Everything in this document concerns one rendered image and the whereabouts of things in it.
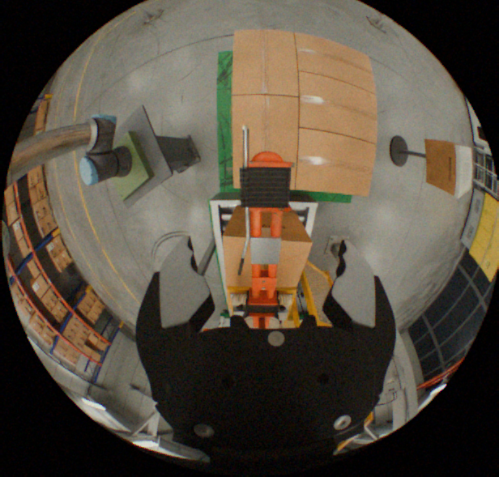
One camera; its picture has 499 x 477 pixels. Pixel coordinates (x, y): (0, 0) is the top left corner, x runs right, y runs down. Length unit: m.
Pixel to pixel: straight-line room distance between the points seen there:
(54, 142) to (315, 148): 1.23
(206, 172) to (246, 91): 0.91
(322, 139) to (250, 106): 0.48
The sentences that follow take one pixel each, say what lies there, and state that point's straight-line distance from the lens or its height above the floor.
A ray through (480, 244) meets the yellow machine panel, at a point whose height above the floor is 1.14.
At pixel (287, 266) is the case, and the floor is 0.95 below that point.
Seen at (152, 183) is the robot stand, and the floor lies 0.75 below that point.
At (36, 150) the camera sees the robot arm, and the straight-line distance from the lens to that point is 0.64.
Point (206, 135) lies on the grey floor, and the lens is 1.58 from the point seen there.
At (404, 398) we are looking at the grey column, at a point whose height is 1.88.
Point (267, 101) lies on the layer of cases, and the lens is 0.99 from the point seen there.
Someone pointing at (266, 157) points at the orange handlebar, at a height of 1.22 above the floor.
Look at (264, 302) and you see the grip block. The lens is 0.43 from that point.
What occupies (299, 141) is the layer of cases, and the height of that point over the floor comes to 0.54.
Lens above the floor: 1.47
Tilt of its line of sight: 62 degrees down
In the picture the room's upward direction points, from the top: 174 degrees counter-clockwise
